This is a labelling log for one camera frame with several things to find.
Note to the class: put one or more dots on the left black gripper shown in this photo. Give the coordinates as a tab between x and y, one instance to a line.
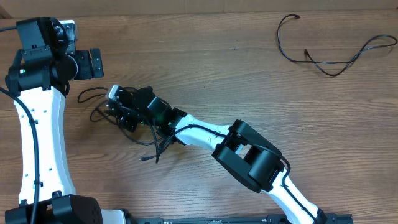
87	71

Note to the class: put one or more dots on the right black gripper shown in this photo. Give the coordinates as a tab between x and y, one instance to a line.
125	121

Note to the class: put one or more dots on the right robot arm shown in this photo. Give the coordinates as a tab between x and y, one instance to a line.
248	156

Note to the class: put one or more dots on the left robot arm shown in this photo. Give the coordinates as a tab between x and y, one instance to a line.
38	82

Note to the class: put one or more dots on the brown cardboard backdrop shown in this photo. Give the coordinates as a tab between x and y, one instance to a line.
13	9

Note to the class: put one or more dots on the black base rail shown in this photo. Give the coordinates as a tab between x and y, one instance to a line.
270	219

